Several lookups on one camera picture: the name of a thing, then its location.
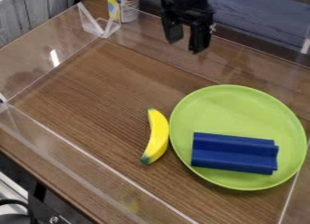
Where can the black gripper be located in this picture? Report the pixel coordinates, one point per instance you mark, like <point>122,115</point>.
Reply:
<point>194,12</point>

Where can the blue foam block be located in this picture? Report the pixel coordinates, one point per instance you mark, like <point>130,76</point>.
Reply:
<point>227,152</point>

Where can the green plastic plate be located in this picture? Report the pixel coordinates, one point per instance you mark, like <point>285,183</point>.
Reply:
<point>236,110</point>

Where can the clear acrylic tray wall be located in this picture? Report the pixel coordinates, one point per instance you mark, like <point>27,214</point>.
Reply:
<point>79,80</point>

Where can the yellow toy banana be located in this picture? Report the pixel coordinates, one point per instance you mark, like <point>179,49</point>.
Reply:
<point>158,140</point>

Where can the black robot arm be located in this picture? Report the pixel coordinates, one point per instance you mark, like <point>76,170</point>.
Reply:
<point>196,14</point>

